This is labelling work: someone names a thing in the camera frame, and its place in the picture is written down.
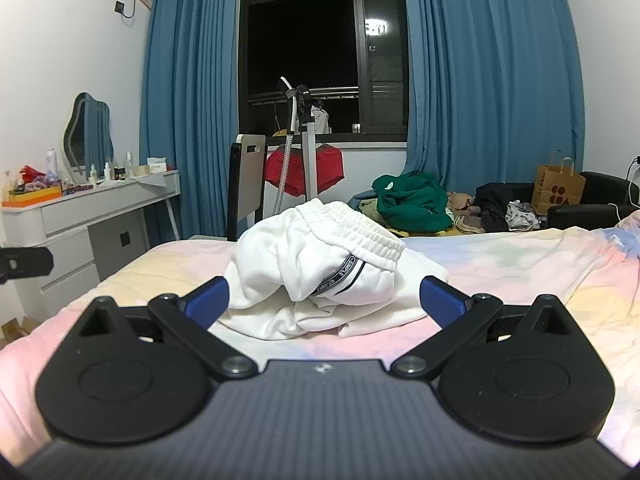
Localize red garment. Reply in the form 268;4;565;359
264;142;346;198

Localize beige backed chair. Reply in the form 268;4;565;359
227;133;267;242

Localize wavy framed mirror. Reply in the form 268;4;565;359
62;92;115;169

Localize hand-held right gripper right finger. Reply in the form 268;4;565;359
390;275;571;380

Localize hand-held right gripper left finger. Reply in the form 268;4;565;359
80;276;260;380

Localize cardboard box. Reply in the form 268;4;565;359
0;317;39;349

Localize white vanity desk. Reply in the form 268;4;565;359
0;169;182;322

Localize black wall socket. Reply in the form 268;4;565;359
114;0;139;26

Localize brown paper bag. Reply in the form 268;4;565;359
531;150;587;216

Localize green garment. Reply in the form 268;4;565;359
372;170;455;234

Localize orange box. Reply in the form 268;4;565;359
0;187;63;209

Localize pastel tie-dye quilt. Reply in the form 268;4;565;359
0;210;640;466

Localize white pants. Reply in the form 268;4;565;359
210;198;451;341

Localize white charging cable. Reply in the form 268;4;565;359
606;156;640;222

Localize black sofa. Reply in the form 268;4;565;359
544;171;640;231

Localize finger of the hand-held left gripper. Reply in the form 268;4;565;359
0;246;54;282

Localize blue curtain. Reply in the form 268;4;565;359
400;0;586;192
140;0;242;242

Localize black garment pile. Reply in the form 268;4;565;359
472;182;536;233

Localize yellow cloth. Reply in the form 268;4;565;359
387;226;457;237

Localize white hanging garment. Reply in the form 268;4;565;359
300;105;331;135

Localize dark framed window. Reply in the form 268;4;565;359
239;0;409;144

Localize white patterned garment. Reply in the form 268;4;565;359
505;200;542;233

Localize garment steamer stand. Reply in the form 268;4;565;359
272;76;331;218

